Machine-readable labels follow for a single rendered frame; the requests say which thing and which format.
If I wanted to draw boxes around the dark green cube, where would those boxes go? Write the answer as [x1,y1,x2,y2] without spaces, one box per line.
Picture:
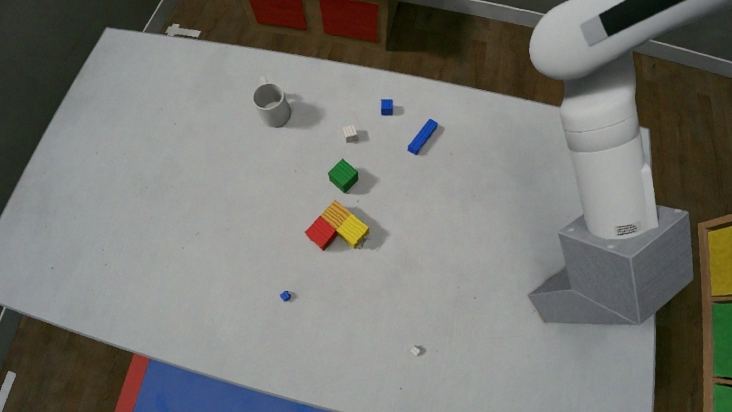
[328,159,359,194]

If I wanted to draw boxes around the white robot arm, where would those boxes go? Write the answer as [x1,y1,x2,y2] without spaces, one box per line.
[529,0,732,239]

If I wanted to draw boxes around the white mug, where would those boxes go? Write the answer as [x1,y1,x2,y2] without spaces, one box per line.
[252,76,291,127]

